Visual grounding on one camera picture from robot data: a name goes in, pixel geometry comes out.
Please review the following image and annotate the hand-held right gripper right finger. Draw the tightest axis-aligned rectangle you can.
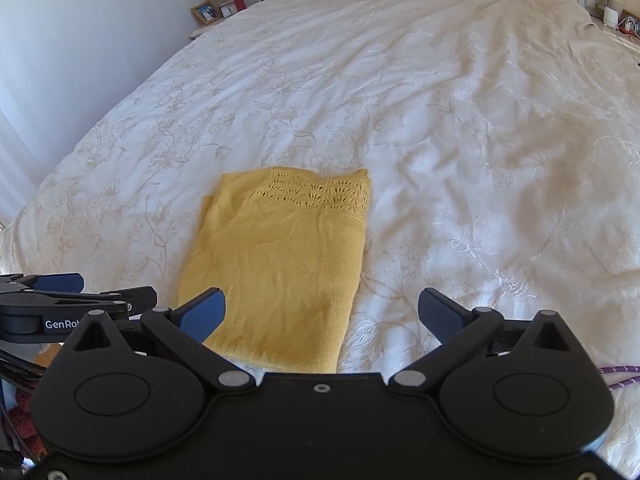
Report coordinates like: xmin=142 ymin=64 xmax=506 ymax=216
xmin=389 ymin=288 xmax=578 ymax=392

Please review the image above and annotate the red fuzzy cloth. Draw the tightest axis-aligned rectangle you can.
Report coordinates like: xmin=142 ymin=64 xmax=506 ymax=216
xmin=9 ymin=387 xmax=48 ymax=461

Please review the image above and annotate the purple braided cable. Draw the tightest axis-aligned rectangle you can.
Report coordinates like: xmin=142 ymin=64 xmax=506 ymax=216
xmin=599 ymin=364 xmax=640 ymax=389

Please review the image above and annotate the yellow knit sweater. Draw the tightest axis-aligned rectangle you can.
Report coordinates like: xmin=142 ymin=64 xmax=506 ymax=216
xmin=177 ymin=166 xmax=373 ymax=375

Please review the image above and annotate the white floral bedspread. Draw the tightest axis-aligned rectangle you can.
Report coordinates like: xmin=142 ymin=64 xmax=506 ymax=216
xmin=0 ymin=0 xmax=640 ymax=480

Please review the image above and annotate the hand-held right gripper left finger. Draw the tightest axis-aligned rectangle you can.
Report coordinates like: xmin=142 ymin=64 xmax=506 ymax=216
xmin=64 ymin=287 xmax=257 ymax=392

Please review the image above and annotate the wooden photo frame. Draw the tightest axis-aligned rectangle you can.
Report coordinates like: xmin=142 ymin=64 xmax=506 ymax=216
xmin=190 ymin=1 xmax=222 ymax=26

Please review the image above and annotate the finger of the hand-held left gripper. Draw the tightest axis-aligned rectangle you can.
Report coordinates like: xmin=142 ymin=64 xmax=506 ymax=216
xmin=0 ymin=273 xmax=85 ymax=295
xmin=60 ymin=286 xmax=159 ymax=322

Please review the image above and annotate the white bedside cabinet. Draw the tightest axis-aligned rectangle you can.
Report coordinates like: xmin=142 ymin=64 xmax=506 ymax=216
xmin=188 ymin=7 xmax=261 ymax=42

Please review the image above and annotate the black braided cable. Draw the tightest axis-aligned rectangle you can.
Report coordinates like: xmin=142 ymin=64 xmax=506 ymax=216
xmin=0 ymin=347 xmax=48 ymax=391

